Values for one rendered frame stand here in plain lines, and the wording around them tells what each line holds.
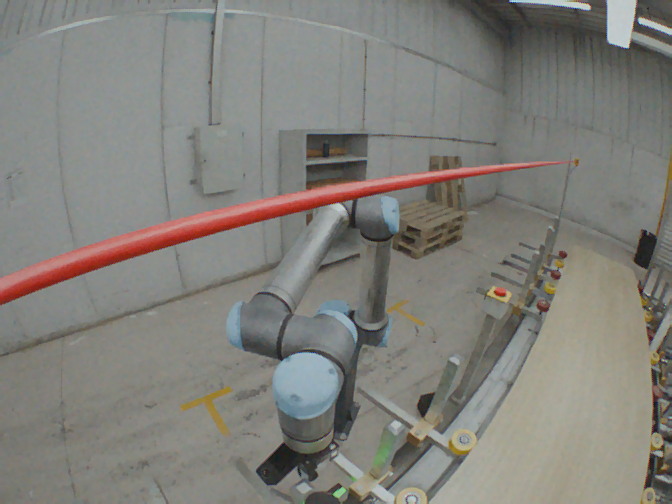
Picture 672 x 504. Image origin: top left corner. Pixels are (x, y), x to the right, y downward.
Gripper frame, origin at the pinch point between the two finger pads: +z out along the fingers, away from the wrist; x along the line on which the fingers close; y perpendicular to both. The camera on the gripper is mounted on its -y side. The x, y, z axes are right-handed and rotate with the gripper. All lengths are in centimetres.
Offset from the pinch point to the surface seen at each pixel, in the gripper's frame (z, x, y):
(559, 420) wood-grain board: 8, -48, 68
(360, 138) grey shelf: -38, 220, 244
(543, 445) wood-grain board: 8, -46, 54
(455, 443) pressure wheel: 7.8, -19.6, 38.4
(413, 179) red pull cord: -66, -13, 0
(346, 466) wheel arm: 17.5, 0.2, 15.6
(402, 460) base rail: 28.8, -8.4, 34.4
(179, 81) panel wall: -103, 258, 53
